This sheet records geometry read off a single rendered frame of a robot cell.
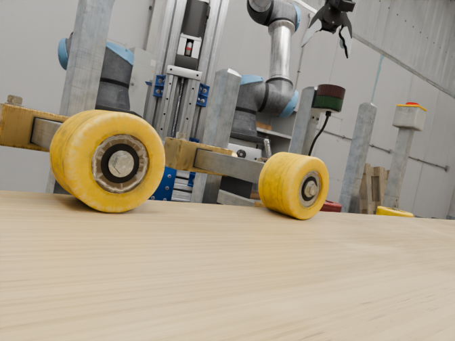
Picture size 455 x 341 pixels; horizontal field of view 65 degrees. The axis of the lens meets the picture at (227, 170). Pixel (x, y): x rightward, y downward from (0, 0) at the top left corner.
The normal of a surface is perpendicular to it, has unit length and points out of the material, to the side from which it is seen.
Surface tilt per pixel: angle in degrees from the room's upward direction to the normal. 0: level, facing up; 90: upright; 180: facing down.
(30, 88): 90
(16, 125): 90
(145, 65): 90
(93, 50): 90
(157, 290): 0
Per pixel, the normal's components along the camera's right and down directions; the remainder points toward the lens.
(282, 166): -0.57, -0.56
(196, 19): 0.11, 0.07
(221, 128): 0.64, 0.17
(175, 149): -0.74, -0.11
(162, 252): 0.19, -0.98
